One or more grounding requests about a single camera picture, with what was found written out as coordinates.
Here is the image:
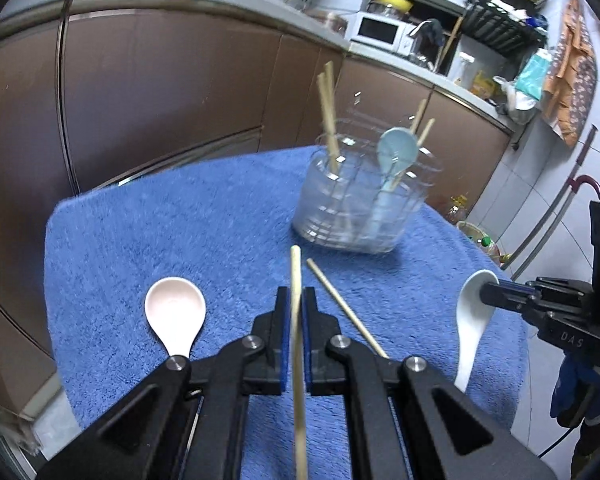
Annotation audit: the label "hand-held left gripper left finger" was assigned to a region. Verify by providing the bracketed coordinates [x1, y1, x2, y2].
[37, 286, 293, 480]

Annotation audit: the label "pink ceramic spoon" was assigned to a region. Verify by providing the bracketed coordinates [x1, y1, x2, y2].
[145, 277, 207, 361]

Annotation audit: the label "metal pole dark red grip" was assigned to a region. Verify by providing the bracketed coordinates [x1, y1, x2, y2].
[500, 124, 598, 271]

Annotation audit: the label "woven waste basket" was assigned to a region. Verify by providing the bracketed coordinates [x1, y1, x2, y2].
[455, 220, 503, 261]

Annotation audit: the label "white microwave oven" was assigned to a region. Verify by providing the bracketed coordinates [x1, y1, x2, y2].
[352, 11, 416, 53]

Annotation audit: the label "brown lower kitchen cabinets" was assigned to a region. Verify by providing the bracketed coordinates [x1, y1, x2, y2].
[0, 0, 516, 411]

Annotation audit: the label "white ceramic spoon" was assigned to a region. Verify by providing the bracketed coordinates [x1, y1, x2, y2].
[452, 269, 501, 395]

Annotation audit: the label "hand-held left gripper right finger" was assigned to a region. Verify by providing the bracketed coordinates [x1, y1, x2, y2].
[302, 286, 558, 480]

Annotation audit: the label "small white bottle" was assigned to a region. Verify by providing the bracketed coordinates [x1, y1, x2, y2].
[454, 55, 476, 88]

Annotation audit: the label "light blue ceramic spoon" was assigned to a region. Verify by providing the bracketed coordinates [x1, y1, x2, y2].
[372, 127, 420, 226]

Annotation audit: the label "large cooking oil bottle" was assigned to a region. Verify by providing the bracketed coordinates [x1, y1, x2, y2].
[445, 195, 471, 226]

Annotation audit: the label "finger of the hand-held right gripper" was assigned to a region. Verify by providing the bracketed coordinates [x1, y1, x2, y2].
[480, 282, 548, 328]
[522, 276, 593, 297]

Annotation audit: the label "orange floral apron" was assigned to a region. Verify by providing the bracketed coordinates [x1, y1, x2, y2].
[542, 0, 598, 148]

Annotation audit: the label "black wire dish basket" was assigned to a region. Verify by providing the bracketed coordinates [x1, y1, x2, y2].
[462, 0, 548, 56]

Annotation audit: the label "blue fluffy towel mat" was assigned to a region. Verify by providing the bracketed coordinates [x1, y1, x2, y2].
[45, 145, 528, 480]

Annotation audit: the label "clear utensil holder wire rack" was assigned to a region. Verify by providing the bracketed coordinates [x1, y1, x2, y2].
[292, 92, 441, 256]

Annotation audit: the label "person's right hand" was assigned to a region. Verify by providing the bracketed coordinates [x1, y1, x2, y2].
[552, 352, 600, 428]

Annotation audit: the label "metal cane red hook handle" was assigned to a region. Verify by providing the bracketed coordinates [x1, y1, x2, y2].
[510, 175, 600, 281]

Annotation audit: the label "black cable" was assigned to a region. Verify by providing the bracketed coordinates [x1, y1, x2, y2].
[537, 422, 581, 458]

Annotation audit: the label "teal plastic bag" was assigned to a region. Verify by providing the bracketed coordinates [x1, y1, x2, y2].
[512, 50, 553, 101]

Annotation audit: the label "clear glass mixing bowl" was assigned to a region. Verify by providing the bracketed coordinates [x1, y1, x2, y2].
[369, 2, 411, 20]

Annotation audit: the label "yellow detergent bottle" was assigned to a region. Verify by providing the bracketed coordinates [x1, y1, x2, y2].
[470, 70, 498, 101]

